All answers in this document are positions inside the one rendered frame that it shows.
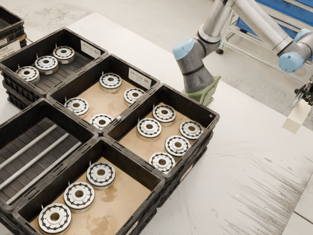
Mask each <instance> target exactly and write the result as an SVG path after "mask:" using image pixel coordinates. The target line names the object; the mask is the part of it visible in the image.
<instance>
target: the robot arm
mask: <svg viewBox="0 0 313 235"><path fill-rule="evenodd" d="M232 10H233V11H234V12H235V13H236V14H237V15H238V16H239V17H240V18H241V19H242V20H243V21H244V22H245V23H246V24H247V25H248V26H249V27H250V28H251V29H252V30H253V31H254V33H255V34H256V35H257V36H258V37H259V38H260V39H261V40H262V41H263V42H264V43H265V44H266V45H267V46H268V47H269V48H270V49H271V50H272V51H273V52H274V53H275V54H276V55H277V56H278V57H279V60H278V65H279V67H280V69H281V70H282V71H284V72H286V73H293V72H295V71H297V70H298V69H299V68H301V67H302V66H303V64H304V63H305V62H306V61H307V60H308V59H310V58H311V57H312V56H313V31H310V30H308V29H306V28H304V29H302V30H300V32H299V33H298V34H297V35H296V37H295V39H294V40H293V39H292V38H291V37H290V36H289V35H288V34H287V33H286V32H285V31H284V30H283V29H282V28H281V27H280V26H279V25H278V24H277V23H276V22H275V21H274V20H273V19H272V18H271V17H270V16H269V15H268V14H267V13H266V12H265V11H264V10H263V9H262V8H261V7H260V6H259V5H258V4H257V3H256V1H255V0H215V2H214V4H213V6H212V9H211V11H210V13H209V15H208V17H207V20H206V22H205V24H203V25H201V26H200V27H199V29H198V32H197V34H196V35H195V36H194V37H187V38H185V39H183V40H182V41H180V42H178V43H177V44H176V45H175V46H174V47H173V49H172V53H173V55H174V58H175V60H176V62H177V64H178V66H179V68H180V71H181V73H182V75H183V78H184V88H185V91H186V92H187V93H193V92H197V91H200V90H202V89H204V88H206V87H208V86H209V85H211V84H212V83H213V82H214V78H213V75H212V74H211V73H210V72H209V71H208V69H207V68H206V67H205V66H204V63H203V61H202V60H203V59H204V58H205V57H206V56H208V55H209V54H211V53H212V52H214V51H215V50H217V49H218V47H219V46H220V45H221V42H222V38H221V36H222V34H221V30H222V29H223V27H224V25H225V23H226V21H227V19H228V17H229V15H230V14H231V12H232ZM301 99H303V100H305V101H306V102H307V103H308V102H309V103H308V105H310V106H311V110H310V112H309V114H308V116H311V115H312V114H313V82H312V81H311V82H309V83H307V85H306V84H305V85H304V86H302V87H301V88H300V89H299V90H298V92H297V95H296V97H295V99H294V101H293V108H294V107H295V106H296V104H297V103H299V102H300V100H301Z"/></svg>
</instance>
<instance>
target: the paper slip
mask: <svg viewBox="0 0 313 235"><path fill-rule="evenodd" d="M23 39H25V36H23V37H21V38H20V39H18V40H17V41H15V42H13V43H11V44H9V45H7V46H5V47H3V48H1V49H0V59H1V58H4V57H6V56H8V55H9V54H11V53H13V52H15V51H17V50H19V49H21V48H20V41H22V40H23Z"/></svg>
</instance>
